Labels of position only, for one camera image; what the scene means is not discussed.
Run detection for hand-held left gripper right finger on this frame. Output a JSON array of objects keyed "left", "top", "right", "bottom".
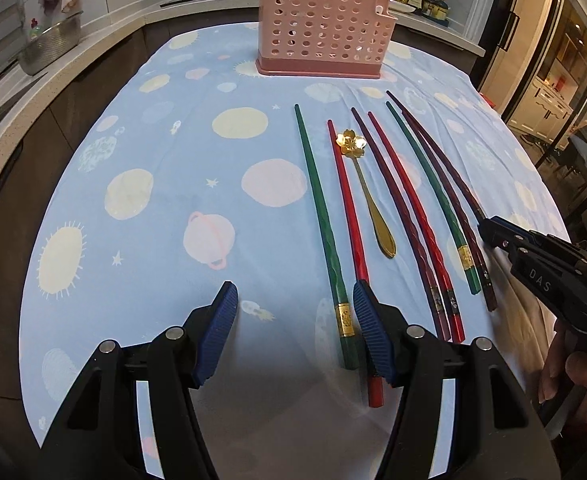
[{"left": 352, "top": 280, "right": 559, "bottom": 480}]

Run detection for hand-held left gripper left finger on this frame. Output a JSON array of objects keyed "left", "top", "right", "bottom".
[{"left": 36, "top": 281, "right": 239, "bottom": 480}]

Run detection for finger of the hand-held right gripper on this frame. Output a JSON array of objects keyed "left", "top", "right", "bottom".
[
  {"left": 478, "top": 223, "right": 521, "bottom": 261},
  {"left": 488, "top": 216, "right": 539, "bottom": 246}
]

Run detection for green chopstick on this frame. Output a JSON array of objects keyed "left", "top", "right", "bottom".
[
  {"left": 293, "top": 103, "right": 360, "bottom": 371},
  {"left": 386, "top": 101, "right": 483, "bottom": 296}
]

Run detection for dark purple chopstick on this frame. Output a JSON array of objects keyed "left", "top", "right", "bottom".
[
  {"left": 401, "top": 107, "right": 498, "bottom": 312},
  {"left": 386, "top": 91, "right": 487, "bottom": 223}
]

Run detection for dark maroon chopstick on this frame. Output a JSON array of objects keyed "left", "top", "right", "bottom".
[{"left": 351, "top": 107, "right": 449, "bottom": 341}]

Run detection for red chopstick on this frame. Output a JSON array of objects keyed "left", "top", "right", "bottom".
[
  {"left": 326, "top": 120, "right": 385, "bottom": 408},
  {"left": 368, "top": 111, "right": 467, "bottom": 345}
]

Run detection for gold flower spoon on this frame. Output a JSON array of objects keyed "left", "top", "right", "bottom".
[{"left": 336, "top": 129, "right": 397, "bottom": 260}]

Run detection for pink perforated utensil holder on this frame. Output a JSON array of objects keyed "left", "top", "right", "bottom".
[{"left": 255, "top": 0, "right": 397, "bottom": 81}]

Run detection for person's right hand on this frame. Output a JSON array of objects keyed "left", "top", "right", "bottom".
[{"left": 541, "top": 320, "right": 587, "bottom": 411}]

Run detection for beige cloth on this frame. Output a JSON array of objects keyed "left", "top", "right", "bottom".
[{"left": 493, "top": 247, "right": 554, "bottom": 378}]

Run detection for blue planet print blanket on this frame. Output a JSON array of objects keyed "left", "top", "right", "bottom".
[{"left": 18, "top": 22, "right": 571, "bottom": 480}]

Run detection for glass sliding door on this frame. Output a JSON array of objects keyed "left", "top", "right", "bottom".
[{"left": 478, "top": 0, "right": 587, "bottom": 148}]

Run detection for blue seasoning jars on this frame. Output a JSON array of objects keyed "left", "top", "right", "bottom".
[{"left": 422, "top": 0, "right": 450, "bottom": 22}]

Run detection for white kitchen counter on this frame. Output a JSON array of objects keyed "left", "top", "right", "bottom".
[{"left": 0, "top": 0, "right": 487, "bottom": 176}]

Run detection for steel colander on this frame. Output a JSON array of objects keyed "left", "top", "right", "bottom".
[{"left": 18, "top": 10, "right": 84, "bottom": 77}]

